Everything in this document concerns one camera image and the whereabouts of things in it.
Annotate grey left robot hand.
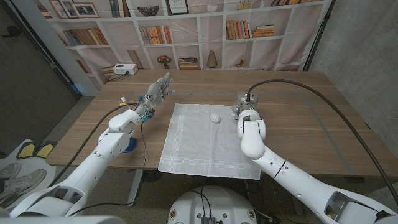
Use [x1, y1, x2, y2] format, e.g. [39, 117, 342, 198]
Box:
[133, 72, 177, 121]

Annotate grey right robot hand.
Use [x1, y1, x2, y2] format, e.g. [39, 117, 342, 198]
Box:
[231, 91, 260, 121]

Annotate white cloth napkin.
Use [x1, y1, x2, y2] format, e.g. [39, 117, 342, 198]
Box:
[157, 103, 261, 180]

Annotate white power strip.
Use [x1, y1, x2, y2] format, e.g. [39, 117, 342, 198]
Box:
[112, 63, 139, 76]

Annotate printed bookshelf backdrop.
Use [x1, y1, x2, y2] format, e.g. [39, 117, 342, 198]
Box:
[32, 0, 333, 91]

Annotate black round floor object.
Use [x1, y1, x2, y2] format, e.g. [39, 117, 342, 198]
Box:
[142, 169, 165, 184]

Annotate black backdrop stand pole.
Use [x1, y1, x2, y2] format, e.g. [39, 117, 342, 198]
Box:
[303, 0, 336, 72]

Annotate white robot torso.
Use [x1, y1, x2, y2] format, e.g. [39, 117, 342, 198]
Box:
[167, 185, 258, 224]

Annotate sneaker print floor poster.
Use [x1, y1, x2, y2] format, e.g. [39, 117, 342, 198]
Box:
[0, 138, 58, 210]

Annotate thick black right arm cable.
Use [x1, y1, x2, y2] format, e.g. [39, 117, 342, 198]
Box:
[246, 78, 398, 207]

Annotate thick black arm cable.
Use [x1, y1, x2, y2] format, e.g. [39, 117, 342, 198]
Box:
[48, 103, 138, 187]
[246, 78, 398, 207]

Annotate black power strip cord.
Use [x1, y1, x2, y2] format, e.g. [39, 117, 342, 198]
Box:
[108, 72, 130, 83]

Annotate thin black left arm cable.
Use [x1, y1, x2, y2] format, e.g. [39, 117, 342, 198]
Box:
[67, 120, 147, 217]

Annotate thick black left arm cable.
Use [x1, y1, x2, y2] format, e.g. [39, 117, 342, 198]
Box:
[48, 103, 138, 187]

